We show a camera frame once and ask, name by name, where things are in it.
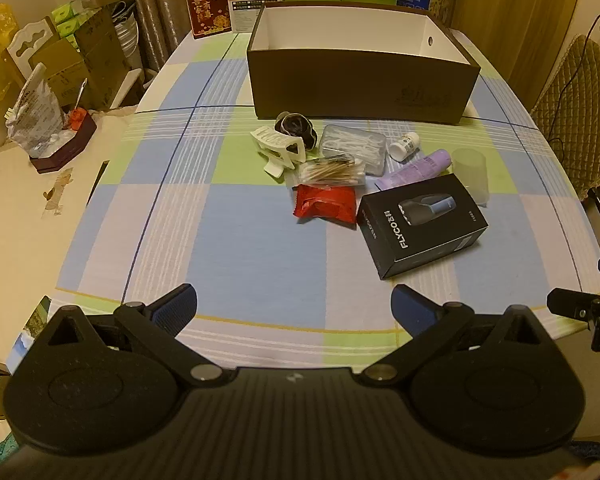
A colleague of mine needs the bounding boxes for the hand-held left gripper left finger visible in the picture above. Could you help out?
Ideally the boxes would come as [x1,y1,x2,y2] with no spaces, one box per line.
[47,283,233,388]

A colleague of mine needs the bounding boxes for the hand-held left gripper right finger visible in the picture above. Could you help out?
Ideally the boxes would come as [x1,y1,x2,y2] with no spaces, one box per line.
[362,284,543,386]

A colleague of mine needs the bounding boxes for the black shaver box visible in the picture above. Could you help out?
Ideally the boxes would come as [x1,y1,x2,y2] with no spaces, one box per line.
[356,173,489,281]

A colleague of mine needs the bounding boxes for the red packet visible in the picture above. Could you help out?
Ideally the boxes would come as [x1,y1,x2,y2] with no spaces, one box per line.
[292,183,361,225]

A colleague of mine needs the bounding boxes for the purple tube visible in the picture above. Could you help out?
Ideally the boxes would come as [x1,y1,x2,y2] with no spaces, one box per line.
[375,149,453,192]

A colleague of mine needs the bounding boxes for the frosted plastic cup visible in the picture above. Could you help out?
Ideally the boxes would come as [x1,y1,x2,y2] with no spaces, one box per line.
[451,147,491,207]

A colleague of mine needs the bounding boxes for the packet of cotton swabs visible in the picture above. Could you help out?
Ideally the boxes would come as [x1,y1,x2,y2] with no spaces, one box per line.
[297,157,367,186]

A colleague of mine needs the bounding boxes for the small white bottle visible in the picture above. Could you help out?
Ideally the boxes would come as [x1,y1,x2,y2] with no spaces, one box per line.
[389,132,422,162]

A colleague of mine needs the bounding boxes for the clear box of floss picks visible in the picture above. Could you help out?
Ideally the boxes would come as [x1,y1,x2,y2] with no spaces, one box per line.
[320,124,388,172]

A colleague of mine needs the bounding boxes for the white hair claw clip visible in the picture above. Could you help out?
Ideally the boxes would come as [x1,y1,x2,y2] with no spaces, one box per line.
[250,125,306,181]

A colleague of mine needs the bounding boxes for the black hair scrunchie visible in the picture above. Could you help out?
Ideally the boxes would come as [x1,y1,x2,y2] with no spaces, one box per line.
[274,111,317,152]

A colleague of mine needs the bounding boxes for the brown cardboard storage box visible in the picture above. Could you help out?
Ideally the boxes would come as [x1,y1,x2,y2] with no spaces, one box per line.
[246,1,481,126]

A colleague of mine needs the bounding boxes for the desktop with checkered tablecloth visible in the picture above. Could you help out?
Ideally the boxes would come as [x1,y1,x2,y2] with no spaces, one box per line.
[55,27,600,368]

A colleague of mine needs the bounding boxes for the colourful packets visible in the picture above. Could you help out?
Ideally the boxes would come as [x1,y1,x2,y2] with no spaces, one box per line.
[0,295,53,461]

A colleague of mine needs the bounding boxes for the chair with quilted cover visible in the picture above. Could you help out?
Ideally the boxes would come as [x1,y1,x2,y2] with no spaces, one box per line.
[530,35,600,261]

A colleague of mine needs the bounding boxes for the beige floral cloth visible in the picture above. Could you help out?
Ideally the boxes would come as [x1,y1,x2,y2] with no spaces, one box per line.
[0,105,141,376]

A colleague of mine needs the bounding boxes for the white plastic board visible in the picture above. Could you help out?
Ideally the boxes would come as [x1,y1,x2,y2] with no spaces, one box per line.
[111,67,146,110]

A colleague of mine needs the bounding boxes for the stacked white buckets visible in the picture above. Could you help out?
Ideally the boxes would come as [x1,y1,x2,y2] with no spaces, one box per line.
[111,10,143,68]

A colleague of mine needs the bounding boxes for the golden brown curtain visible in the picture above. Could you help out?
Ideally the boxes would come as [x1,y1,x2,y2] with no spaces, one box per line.
[455,0,586,106]

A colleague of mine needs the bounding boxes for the red greeting card box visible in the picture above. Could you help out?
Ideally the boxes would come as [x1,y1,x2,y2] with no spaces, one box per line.
[184,0,231,40]

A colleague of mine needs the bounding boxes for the dark paper bag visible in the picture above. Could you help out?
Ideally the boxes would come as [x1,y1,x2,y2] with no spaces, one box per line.
[111,0,138,26]

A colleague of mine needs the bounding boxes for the black power cable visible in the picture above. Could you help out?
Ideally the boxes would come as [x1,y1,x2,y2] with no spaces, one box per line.
[547,12,600,161]

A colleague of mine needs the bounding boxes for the white cardboard carry handle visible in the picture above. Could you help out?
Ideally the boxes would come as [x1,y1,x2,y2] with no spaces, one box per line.
[5,17,61,76]

